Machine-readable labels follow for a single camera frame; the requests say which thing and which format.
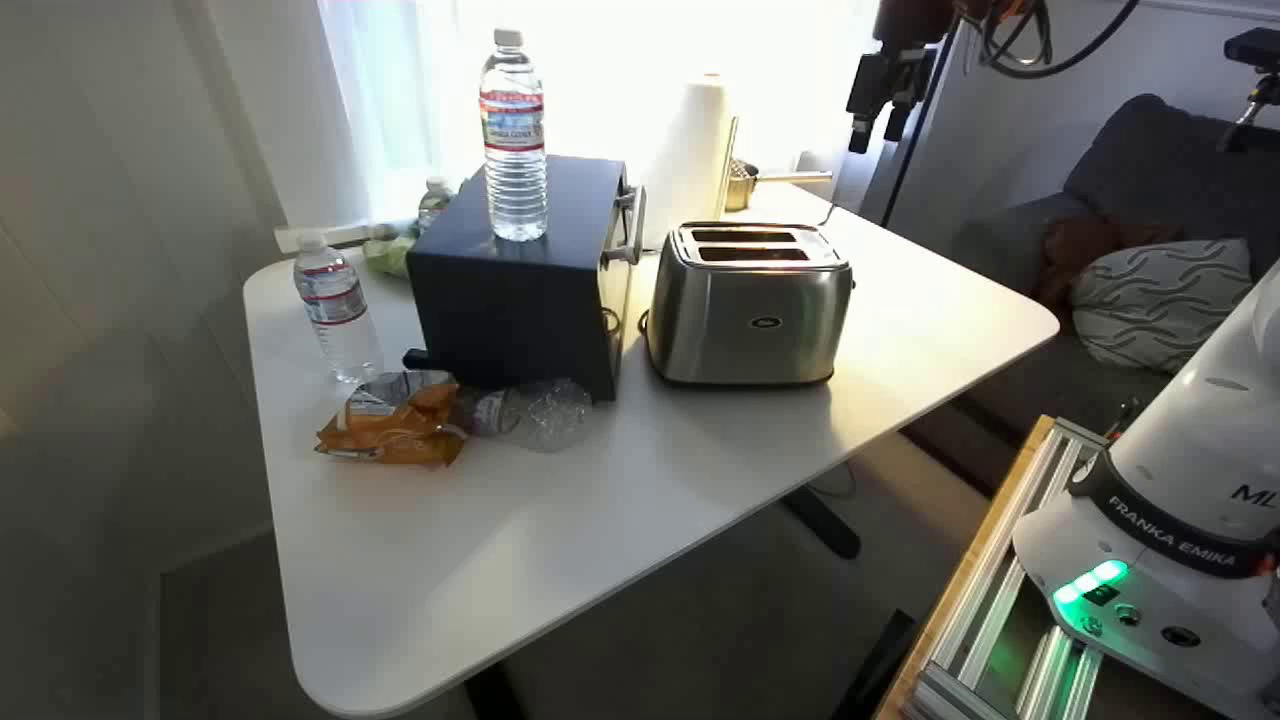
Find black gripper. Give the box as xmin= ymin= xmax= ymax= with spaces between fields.
xmin=849 ymin=45 xmax=937 ymax=127

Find silver two-slot toaster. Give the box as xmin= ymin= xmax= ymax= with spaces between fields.
xmin=638 ymin=218 xmax=856 ymax=389

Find black toaster oven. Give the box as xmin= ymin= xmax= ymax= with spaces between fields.
xmin=406 ymin=155 xmax=638 ymax=399

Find white paper towel roll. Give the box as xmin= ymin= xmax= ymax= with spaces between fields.
xmin=645 ymin=73 xmax=734 ymax=248

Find grey sofa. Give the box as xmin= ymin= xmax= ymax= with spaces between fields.
xmin=908 ymin=94 xmax=1280 ymax=496

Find striped white cushion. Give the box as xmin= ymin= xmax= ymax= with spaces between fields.
xmin=1070 ymin=238 xmax=1253 ymax=372

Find tall clear water bottle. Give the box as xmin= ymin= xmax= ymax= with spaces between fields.
xmin=480 ymin=26 xmax=549 ymax=242

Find black table leg base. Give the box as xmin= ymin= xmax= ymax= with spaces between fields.
xmin=784 ymin=487 xmax=858 ymax=561

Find crumpled clear plastic bag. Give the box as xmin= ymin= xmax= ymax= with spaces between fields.
xmin=472 ymin=380 xmax=593 ymax=452

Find white sheer curtain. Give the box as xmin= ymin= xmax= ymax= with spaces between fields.
xmin=317 ymin=0 xmax=876 ymax=218

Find green plastic item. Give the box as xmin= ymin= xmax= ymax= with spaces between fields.
xmin=362 ymin=237 xmax=414 ymax=278

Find orange snack bag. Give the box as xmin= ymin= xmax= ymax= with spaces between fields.
xmin=317 ymin=384 xmax=468 ymax=469

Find small clear water bottle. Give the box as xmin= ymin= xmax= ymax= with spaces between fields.
xmin=293 ymin=238 xmax=381 ymax=384

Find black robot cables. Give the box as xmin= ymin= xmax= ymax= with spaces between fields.
xmin=975 ymin=0 xmax=1142 ymax=78

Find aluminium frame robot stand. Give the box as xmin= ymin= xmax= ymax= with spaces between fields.
xmin=873 ymin=413 xmax=1233 ymax=720

